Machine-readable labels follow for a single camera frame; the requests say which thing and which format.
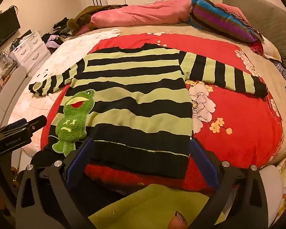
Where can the green black striped sweater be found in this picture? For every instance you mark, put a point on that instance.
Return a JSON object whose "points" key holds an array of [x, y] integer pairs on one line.
{"points": [[138, 95]]}

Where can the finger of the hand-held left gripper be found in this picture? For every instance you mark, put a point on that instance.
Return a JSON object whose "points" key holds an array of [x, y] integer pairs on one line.
{"points": [[16, 124], [37, 122]]}

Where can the cream pillow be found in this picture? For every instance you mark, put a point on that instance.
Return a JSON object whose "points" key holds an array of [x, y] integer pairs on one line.
{"points": [[270, 49]]}

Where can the pile of clothes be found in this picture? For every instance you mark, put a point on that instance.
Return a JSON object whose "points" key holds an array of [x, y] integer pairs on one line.
{"points": [[54, 40]]}

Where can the cream patterned quilt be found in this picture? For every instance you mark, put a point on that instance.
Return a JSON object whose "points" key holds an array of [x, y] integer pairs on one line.
{"points": [[62, 54]]}

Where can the multicolour striped pillow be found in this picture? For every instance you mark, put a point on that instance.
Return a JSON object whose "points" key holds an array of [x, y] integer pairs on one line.
{"points": [[224, 19]]}

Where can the pink quilt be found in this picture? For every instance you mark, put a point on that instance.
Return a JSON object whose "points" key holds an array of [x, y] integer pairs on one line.
{"points": [[143, 12]]}

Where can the dark red patterned cloth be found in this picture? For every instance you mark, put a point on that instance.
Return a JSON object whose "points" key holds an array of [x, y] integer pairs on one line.
{"points": [[256, 48]]}

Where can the brown fur-trimmed coat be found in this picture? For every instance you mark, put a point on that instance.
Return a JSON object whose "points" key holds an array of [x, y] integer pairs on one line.
{"points": [[85, 14]]}

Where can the grey quilted headboard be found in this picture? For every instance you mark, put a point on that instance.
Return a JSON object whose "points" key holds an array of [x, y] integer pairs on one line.
{"points": [[264, 16]]}

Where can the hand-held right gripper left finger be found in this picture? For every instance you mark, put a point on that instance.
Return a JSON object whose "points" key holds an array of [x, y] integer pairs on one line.
{"points": [[78, 164]]}

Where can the person's right hand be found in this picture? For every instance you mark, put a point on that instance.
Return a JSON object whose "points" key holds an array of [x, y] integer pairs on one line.
{"points": [[177, 221]]}

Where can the cluttered dressing table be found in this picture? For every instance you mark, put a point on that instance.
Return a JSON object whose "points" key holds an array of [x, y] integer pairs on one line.
{"points": [[3, 62]]}

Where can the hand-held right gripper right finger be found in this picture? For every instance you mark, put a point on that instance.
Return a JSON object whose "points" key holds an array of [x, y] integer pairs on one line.
{"points": [[205, 164]]}

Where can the yellow-green garment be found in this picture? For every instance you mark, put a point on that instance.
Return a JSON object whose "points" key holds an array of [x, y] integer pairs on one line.
{"points": [[145, 207]]}

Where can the white drawer chest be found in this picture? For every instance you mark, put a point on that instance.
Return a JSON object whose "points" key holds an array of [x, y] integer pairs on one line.
{"points": [[31, 47]]}

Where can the red floral blanket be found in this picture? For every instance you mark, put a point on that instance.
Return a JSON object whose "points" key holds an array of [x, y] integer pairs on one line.
{"points": [[240, 114]]}

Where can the black television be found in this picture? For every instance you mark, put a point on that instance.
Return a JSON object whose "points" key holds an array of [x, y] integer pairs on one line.
{"points": [[2, 31]]}

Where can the white bed base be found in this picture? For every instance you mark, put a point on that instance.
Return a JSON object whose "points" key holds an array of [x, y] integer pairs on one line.
{"points": [[271, 190]]}

